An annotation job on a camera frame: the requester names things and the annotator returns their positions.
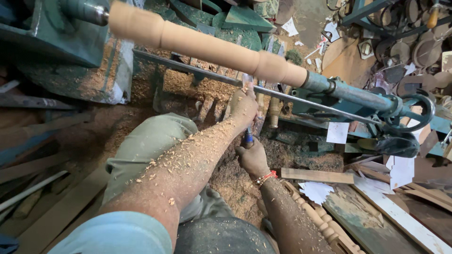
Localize blue-green lathe tailstock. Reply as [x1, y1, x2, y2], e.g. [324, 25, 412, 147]
[292, 70, 437, 159]

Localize turned wooden spindle workpiece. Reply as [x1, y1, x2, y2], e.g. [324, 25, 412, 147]
[108, 1, 308, 88]

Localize person's olive trouser leg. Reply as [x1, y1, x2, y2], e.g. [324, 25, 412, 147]
[102, 113, 235, 223]

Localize carved turned wooden leg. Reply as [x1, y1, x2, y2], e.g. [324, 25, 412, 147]
[281, 180, 366, 254]

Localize wooden tool handle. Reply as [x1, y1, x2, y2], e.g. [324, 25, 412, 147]
[268, 96, 284, 129]

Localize heap of green wooden offcuts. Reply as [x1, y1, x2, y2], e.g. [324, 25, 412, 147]
[143, 0, 279, 52]

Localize green lathe headstock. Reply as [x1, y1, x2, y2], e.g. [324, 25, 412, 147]
[0, 0, 135, 105]

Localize person's left hand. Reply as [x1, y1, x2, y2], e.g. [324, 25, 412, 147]
[229, 83, 260, 132]

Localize person's light blue sleeve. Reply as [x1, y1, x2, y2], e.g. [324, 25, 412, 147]
[47, 211, 174, 254]

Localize orange-handled tool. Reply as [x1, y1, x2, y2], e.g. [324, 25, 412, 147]
[426, 3, 440, 29]

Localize notched white paper template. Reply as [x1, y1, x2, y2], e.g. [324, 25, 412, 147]
[385, 155, 416, 190]

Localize red beaded bracelet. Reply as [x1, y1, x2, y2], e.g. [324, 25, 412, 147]
[254, 170, 279, 186]

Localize long white board strip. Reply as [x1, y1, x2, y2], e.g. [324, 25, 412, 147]
[352, 176, 452, 254]

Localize small white paper scrap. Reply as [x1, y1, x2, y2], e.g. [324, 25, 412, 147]
[323, 21, 340, 42]
[281, 16, 299, 37]

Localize scalloped white paper template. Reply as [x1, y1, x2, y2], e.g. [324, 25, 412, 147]
[298, 181, 335, 206]

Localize heap of round wooden discs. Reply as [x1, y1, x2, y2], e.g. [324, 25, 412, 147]
[371, 0, 452, 110]

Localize white pipe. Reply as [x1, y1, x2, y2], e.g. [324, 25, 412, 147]
[0, 170, 68, 213]

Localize person's right hand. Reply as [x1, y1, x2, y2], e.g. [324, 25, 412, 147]
[235, 138, 271, 180]

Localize long metal tool rest bar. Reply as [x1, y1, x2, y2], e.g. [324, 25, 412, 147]
[132, 49, 383, 126]

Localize blue-handled turning chisel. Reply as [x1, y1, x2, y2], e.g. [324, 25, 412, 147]
[242, 73, 255, 149]

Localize square white paper piece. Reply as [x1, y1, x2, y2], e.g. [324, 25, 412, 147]
[326, 122, 350, 145]

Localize flat wooden plank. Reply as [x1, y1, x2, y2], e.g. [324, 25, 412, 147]
[280, 167, 355, 185]

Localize person's dark grey garment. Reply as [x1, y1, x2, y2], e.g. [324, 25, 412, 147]
[175, 216, 278, 254]

